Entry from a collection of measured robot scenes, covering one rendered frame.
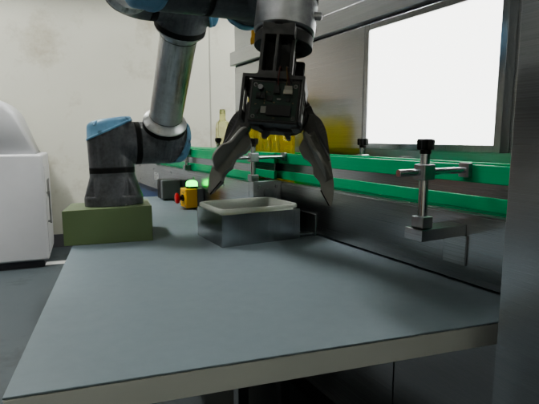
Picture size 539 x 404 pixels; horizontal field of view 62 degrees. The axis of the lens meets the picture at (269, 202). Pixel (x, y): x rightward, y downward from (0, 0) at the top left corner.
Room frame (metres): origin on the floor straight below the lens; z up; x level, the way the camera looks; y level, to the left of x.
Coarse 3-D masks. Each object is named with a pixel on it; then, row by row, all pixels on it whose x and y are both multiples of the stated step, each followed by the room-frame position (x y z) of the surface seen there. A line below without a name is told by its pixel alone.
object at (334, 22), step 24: (336, 0) 1.48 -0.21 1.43; (360, 0) 1.38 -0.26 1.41; (384, 0) 1.26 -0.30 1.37; (408, 0) 1.18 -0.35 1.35; (432, 0) 1.13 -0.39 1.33; (336, 24) 1.44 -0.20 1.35; (360, 24) 1.36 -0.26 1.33; (240, 48) 2.10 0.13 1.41; (240, 72) 2.10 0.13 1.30; (240, 96) 2.10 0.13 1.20
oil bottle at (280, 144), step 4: (276, 136) 1.44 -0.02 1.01; (280, 136) 1.43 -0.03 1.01; (284, 136) 1.43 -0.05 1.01; (292, 136) 1.44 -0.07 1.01; (276, 140) 1.44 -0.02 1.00; (280, 140) 1.43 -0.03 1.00; (284, 140) 1.43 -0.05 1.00; (292, 140) 1.44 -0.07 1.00; (276, 144) 1.44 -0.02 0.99; (280, 144) 1.43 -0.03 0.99; (284, 144) 1.43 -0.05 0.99; (288, 144) 1.44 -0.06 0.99; (292, 144) 1.44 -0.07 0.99; (276, 148) 1.44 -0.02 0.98; (280, 148) 1.43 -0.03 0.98; (284, 148) 1.43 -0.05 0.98; (288, 148) 1.44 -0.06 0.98; (292, 148) 1.44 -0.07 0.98; (280, 152) 1.43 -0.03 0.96; (288, 152) 1.44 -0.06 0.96; (292, 152) 1.44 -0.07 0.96
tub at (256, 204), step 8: (208, 200) 1.22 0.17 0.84; (216, 200) 1.22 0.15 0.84; (224, 200) 1.23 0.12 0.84; (232, 200) 1.25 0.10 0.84; (240, 200) 1.26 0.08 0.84; (248, 200) 1.27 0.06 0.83; (256, 200) 1.28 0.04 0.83; (264, 200) 1.29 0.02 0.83; (272, 200) 1.27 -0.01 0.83; (280, 200) 1.23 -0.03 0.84; (208, 208) 1.13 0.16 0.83; (216, 208) 1.09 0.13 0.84; (224, 208) 1.23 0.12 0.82; (232, 208) 1.24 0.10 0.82; (240, 208) 1.08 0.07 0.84; (248, 208) 1.09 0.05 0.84; (256, 208) 1.10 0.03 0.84; (264, 208) 1.11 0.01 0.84; (272, 208) 1.12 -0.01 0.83; (280, 208) 1.13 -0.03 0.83; (288, 208) 1.16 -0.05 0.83
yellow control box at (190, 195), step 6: (180, 192) 1.68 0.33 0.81; (186, 192) 1.63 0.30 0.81; (192, 192) 1.64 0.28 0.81; (198, 192) 1.66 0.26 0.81; (186, 198) 1.63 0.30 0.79; (192, 198) 1.64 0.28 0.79; (198, 198) 1.66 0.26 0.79; (180, 204) 1.69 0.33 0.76; (186, 204) 1.63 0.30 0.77; (192, 204) 1.64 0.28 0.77; (198, 204) 1.66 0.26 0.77
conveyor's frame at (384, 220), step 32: (224, 192) 1.50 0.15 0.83; (288, 192) 1.32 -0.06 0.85; (320, 192) 1.18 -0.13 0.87; (352, 192) 1.09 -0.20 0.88; (320, 224) 1.18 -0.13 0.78; (352, 224) 1.06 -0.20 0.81; (384, 224) 0.97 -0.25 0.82; (480, 224) 0.76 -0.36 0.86; (416, 256) 0.88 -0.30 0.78; (480, 256) 0.76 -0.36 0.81
